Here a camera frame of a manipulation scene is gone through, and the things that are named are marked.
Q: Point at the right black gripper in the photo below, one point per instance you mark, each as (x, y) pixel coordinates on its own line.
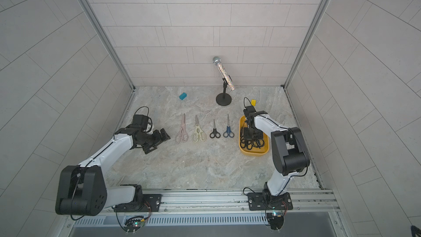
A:
(246, 134)

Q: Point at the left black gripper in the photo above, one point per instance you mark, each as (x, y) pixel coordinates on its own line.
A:
(159, 139)

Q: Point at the large black scissors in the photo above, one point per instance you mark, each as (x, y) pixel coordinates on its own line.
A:
(245, 144)

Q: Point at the yellow storage tray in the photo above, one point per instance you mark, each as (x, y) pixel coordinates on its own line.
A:
(253, 151)

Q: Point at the blue handled scissors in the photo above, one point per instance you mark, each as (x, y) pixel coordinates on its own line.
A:
(228, 133)

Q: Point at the pink scissors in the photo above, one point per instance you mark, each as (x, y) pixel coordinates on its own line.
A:
(182, 135)

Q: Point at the small black scissors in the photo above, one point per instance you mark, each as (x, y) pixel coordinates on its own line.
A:
(214, 133)

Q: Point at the cream kitchen scissors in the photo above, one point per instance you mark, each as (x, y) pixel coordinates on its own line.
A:
(198, 134)

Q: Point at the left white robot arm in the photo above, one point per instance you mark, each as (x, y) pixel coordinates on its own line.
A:
(82, 190)

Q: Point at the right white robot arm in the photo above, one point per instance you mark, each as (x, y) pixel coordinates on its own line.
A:
(290, 153)

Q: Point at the black scissors in tray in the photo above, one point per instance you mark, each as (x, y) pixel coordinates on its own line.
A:
(258, 143)

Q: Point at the black microphone stand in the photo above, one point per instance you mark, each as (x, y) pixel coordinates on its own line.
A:
(224, 99)

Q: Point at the teal small block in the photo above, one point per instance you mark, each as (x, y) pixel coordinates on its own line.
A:
(182, 96)

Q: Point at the glitter microphone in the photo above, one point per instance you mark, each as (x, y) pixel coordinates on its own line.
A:
(225, 75)

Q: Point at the left controller board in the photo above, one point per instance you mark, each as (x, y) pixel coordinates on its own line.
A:
(133, 224)

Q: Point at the controller board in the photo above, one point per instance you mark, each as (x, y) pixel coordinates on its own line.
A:
(133, 224)
(275, 220)

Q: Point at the right controller board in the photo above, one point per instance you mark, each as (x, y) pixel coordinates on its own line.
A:
(275, 220)

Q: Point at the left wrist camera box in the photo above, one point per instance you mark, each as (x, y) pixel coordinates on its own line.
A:
(142, 122)

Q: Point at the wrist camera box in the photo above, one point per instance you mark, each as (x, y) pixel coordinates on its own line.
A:
(142, 122)
(250, 112)

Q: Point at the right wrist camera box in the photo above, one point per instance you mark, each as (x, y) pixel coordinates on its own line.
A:
(250, 112)

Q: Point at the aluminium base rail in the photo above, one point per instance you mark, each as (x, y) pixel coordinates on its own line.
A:
(229, 207)

